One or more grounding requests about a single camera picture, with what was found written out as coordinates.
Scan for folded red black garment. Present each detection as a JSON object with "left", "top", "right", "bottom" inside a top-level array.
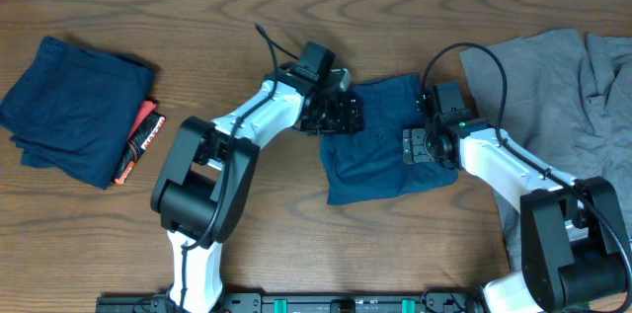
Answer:
[{"left": 113, "top": 100, "right": 166, "bottom": 185}]

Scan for folded navy blue garment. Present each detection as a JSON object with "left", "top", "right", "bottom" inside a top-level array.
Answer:
[{"left": 1, "top": 37, "right": 156, "bottom": 189}]

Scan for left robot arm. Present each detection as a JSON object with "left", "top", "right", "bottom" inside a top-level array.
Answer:
[{"left": 150, "top": 41, "right": 363, "bottom": 312}]

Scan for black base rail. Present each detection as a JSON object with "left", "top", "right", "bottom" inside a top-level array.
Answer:
[{"left": 95, "top": 290, "right": 485, "bottom": 313}]

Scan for grey button shorts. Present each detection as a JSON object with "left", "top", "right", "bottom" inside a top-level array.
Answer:
[{"left": 458, "top": 28, "right": 632, "bottom": 274}]

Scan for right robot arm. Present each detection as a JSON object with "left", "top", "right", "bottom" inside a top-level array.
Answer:
[{"left": 402, "top": 82, "right": 631, "bottom": 312}]

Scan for dark blue denim shorts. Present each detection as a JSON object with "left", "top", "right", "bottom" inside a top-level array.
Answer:
[{"left": 320, "top": 73, "right": 458, "bottom": 205}]

